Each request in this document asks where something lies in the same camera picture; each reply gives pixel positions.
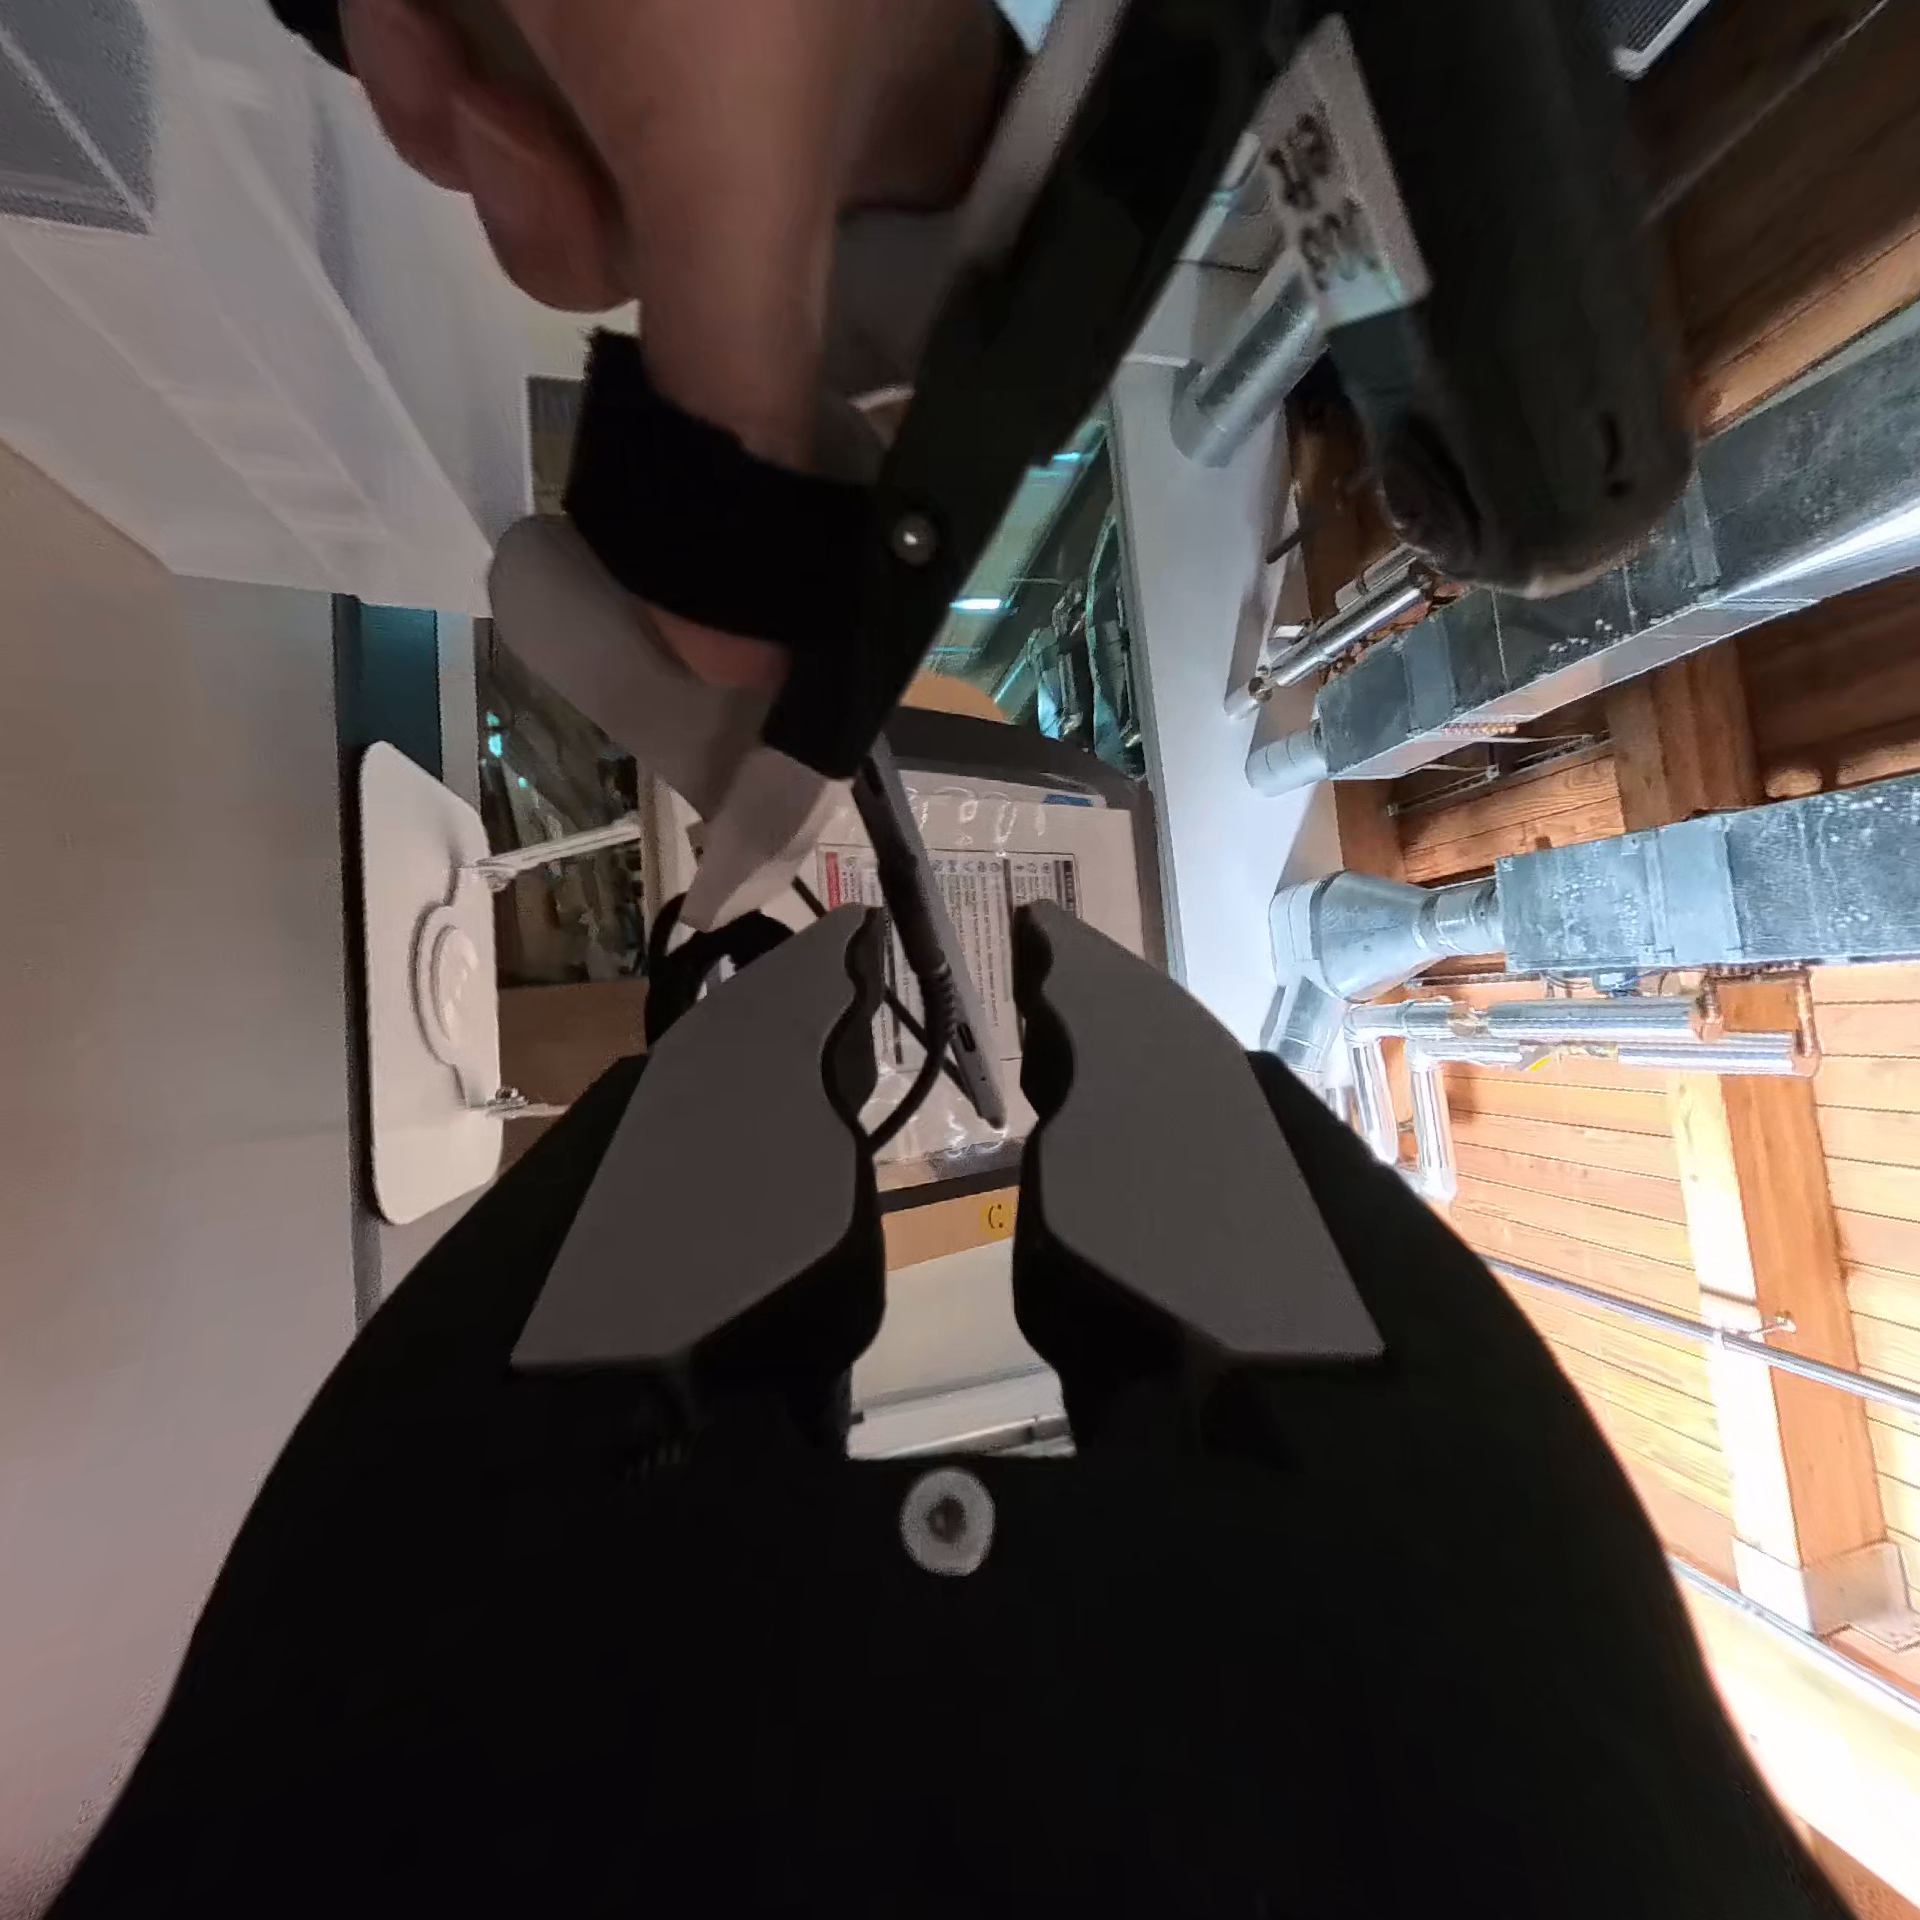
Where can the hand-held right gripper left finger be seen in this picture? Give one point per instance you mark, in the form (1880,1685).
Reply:
(704,1185)

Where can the person's left hand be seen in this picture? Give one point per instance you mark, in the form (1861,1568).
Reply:
(674,150)

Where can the grey rectangular duct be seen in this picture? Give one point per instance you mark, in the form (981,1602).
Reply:
(1725,885)
(1575,645)

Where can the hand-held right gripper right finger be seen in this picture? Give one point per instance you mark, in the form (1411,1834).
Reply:
(1184,1185)

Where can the instruction board stand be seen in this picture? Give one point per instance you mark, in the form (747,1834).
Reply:
(434,1050)

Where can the white usb adapter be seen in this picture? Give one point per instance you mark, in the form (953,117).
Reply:
(961,1035)

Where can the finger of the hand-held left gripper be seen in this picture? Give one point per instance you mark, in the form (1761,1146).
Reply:
(765,839)

